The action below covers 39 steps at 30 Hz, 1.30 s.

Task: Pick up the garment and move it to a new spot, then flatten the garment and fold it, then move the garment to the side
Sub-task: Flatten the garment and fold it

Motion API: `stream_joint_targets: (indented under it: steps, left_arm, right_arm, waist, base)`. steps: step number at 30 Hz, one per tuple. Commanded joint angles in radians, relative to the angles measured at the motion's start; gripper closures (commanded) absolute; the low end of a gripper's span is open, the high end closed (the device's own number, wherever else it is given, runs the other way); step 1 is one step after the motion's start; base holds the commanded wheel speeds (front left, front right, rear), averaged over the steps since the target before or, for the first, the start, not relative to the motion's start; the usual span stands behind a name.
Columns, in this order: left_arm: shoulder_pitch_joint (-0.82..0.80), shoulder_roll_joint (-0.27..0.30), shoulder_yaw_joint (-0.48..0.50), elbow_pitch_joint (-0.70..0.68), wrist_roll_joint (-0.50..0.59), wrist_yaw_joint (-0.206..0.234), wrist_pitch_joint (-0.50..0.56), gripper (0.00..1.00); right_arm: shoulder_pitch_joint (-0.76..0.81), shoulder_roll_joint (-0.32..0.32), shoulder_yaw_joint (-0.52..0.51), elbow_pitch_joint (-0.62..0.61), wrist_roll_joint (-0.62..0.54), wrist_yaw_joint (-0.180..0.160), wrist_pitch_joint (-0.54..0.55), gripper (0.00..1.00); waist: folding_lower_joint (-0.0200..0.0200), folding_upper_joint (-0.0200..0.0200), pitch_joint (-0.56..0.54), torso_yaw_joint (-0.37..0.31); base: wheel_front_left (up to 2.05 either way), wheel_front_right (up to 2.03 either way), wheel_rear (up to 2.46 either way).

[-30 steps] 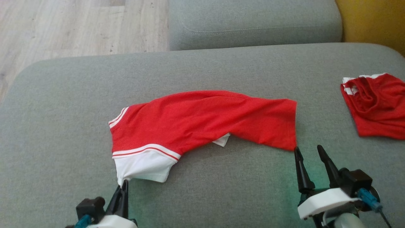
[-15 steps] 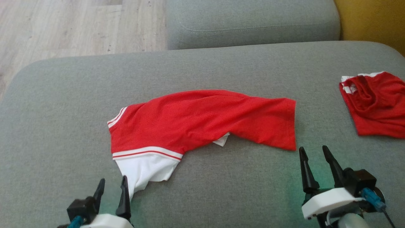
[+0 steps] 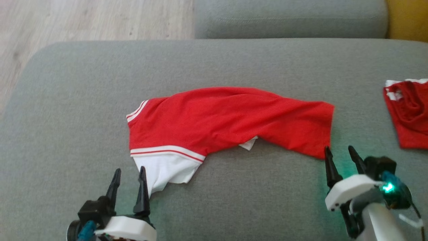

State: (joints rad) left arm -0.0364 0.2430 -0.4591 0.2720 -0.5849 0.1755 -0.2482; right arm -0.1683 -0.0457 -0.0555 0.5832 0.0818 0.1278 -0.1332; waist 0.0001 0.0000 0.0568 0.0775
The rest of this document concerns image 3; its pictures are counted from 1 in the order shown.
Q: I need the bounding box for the yellow upholstered furniture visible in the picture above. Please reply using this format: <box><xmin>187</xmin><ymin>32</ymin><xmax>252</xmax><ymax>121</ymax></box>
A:
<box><xmin>385</xmin><ymin>0</ymin><xmax>428</xmax><ymax>43</ymax></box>

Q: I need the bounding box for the grey sofa back cushion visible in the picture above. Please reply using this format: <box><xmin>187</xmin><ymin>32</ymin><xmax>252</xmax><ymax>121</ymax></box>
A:
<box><xmin>194</xmin><ymin>0</ymin><xmax>389</xmax><ymax>40</ymax></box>

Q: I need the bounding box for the left arm blue-plug cable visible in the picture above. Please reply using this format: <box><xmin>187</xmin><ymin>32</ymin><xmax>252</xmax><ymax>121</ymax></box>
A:
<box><xmin>77</xmin><ymin>220</ymin><xmax>98</xmax><ymax>241</ymax></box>

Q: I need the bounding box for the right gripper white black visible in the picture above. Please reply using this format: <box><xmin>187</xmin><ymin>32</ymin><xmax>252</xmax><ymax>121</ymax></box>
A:
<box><xmin>324</xmin><ymin>145</ymin><xmax>385</xmax><ymax>239</ymax></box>

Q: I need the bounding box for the red basketball shorts white trim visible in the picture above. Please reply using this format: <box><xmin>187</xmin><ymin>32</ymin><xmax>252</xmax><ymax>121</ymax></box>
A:
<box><xmin>383</xmin><ymin>78</ymin><xmax>428</xmax><ymax>150</ymax></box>

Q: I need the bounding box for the right arm blue-plug cable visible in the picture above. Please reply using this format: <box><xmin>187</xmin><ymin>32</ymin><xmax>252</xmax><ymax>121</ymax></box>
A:
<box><xmin>381</xmin><ymin>170</ymin><xmax>427</xmax><ymax>241</ymax></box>

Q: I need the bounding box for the arm blue-plug cable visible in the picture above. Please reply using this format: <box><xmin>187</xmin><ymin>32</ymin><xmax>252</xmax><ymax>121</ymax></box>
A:
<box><xmin>381</xmin><ymin>170</ymin><xmax>427</xmax><ymax>241</ymax></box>
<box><xmin>77</xmin><ymin>220</ymin><xmax>98</xmax><ymax>241</ymax></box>

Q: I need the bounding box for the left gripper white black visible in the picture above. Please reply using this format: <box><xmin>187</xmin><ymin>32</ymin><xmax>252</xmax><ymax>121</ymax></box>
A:
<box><xmin>95</xmin><ymin>166</ymin><xmax>157</xmax><ymax>241</ymax></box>

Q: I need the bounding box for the grey sofa seat cushion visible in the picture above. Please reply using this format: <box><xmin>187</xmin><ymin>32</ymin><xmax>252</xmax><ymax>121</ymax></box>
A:
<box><xmin>0</xmin><ymin>38</ymin><xmax>428</xmax><ymax>241</ymax></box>

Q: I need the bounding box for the red white basketball jersey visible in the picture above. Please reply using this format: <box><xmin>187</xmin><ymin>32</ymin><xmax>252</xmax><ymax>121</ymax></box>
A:
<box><xmin>126</xmin><ymin>86</ymin><xmax>335</xmax><ymax>196</ymax></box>

